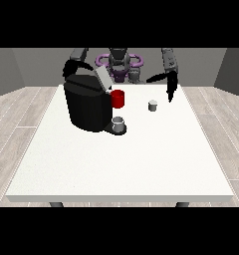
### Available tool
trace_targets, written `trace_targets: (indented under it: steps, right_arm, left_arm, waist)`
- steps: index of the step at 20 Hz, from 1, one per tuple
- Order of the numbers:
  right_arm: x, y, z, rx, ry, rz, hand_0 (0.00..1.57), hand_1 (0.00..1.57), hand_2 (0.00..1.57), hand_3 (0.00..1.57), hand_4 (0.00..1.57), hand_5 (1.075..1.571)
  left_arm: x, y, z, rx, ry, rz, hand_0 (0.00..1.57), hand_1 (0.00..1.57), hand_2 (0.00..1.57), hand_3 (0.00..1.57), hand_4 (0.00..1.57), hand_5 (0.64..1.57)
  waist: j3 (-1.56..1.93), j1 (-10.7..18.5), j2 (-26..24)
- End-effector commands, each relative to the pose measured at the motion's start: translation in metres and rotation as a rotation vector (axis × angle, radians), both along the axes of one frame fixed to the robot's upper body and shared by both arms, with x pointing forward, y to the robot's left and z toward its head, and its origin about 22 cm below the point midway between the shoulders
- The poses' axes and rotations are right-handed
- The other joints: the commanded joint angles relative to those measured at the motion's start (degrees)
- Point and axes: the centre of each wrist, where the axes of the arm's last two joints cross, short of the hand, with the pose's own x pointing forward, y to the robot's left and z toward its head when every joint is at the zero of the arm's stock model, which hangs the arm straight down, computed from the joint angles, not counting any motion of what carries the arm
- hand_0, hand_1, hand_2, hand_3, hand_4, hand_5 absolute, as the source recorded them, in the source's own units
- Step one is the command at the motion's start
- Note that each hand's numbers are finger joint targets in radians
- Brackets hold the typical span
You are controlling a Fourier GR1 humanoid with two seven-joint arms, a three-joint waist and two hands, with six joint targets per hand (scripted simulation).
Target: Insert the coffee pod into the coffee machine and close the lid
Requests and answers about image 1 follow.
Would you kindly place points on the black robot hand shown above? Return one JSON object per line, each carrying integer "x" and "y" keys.
{"x": 71, "y": 68}
{"x": 169, "y": 81}

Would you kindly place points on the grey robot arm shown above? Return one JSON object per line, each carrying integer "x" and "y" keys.
{"x": 169, "y": 60}
{"x": 78, "y": 54}

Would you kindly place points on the small grey coffee pod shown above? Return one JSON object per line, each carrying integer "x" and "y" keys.
{"x": 153, "y": 105}

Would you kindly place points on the pale grey machine lid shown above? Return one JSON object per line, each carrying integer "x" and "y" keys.
{"x": 103, "y": 77}

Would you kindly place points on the black coffee machine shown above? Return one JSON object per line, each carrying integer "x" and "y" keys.
{"x": 86, "y": 106}

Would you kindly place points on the red pod holder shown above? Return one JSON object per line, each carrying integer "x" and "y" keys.
{"x": 118, "y": 98}

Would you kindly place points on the grey robot trunk purple rings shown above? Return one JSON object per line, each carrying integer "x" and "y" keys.
{"x": 119, "y": 66}

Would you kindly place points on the small grey cup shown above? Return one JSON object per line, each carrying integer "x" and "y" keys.
{"x": 118, "y": 124}

